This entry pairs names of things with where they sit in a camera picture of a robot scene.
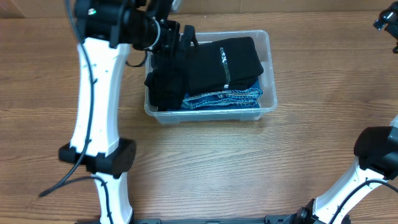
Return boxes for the blue denim jeans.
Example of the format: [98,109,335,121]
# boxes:
[180,80,263,110]

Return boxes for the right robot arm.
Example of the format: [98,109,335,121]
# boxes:
[282,118,397,224]

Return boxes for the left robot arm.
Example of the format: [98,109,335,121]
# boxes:
[58,0,196,223]

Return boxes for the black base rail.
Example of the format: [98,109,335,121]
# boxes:
[74,214,299,224]

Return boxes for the large black garment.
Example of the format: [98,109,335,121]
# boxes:
[185,37,264,95]

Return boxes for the clear plastic storage bin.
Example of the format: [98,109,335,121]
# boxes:
[144,30,277,124]

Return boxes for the black cloth bundle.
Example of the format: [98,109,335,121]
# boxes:
[144,55,188,111]

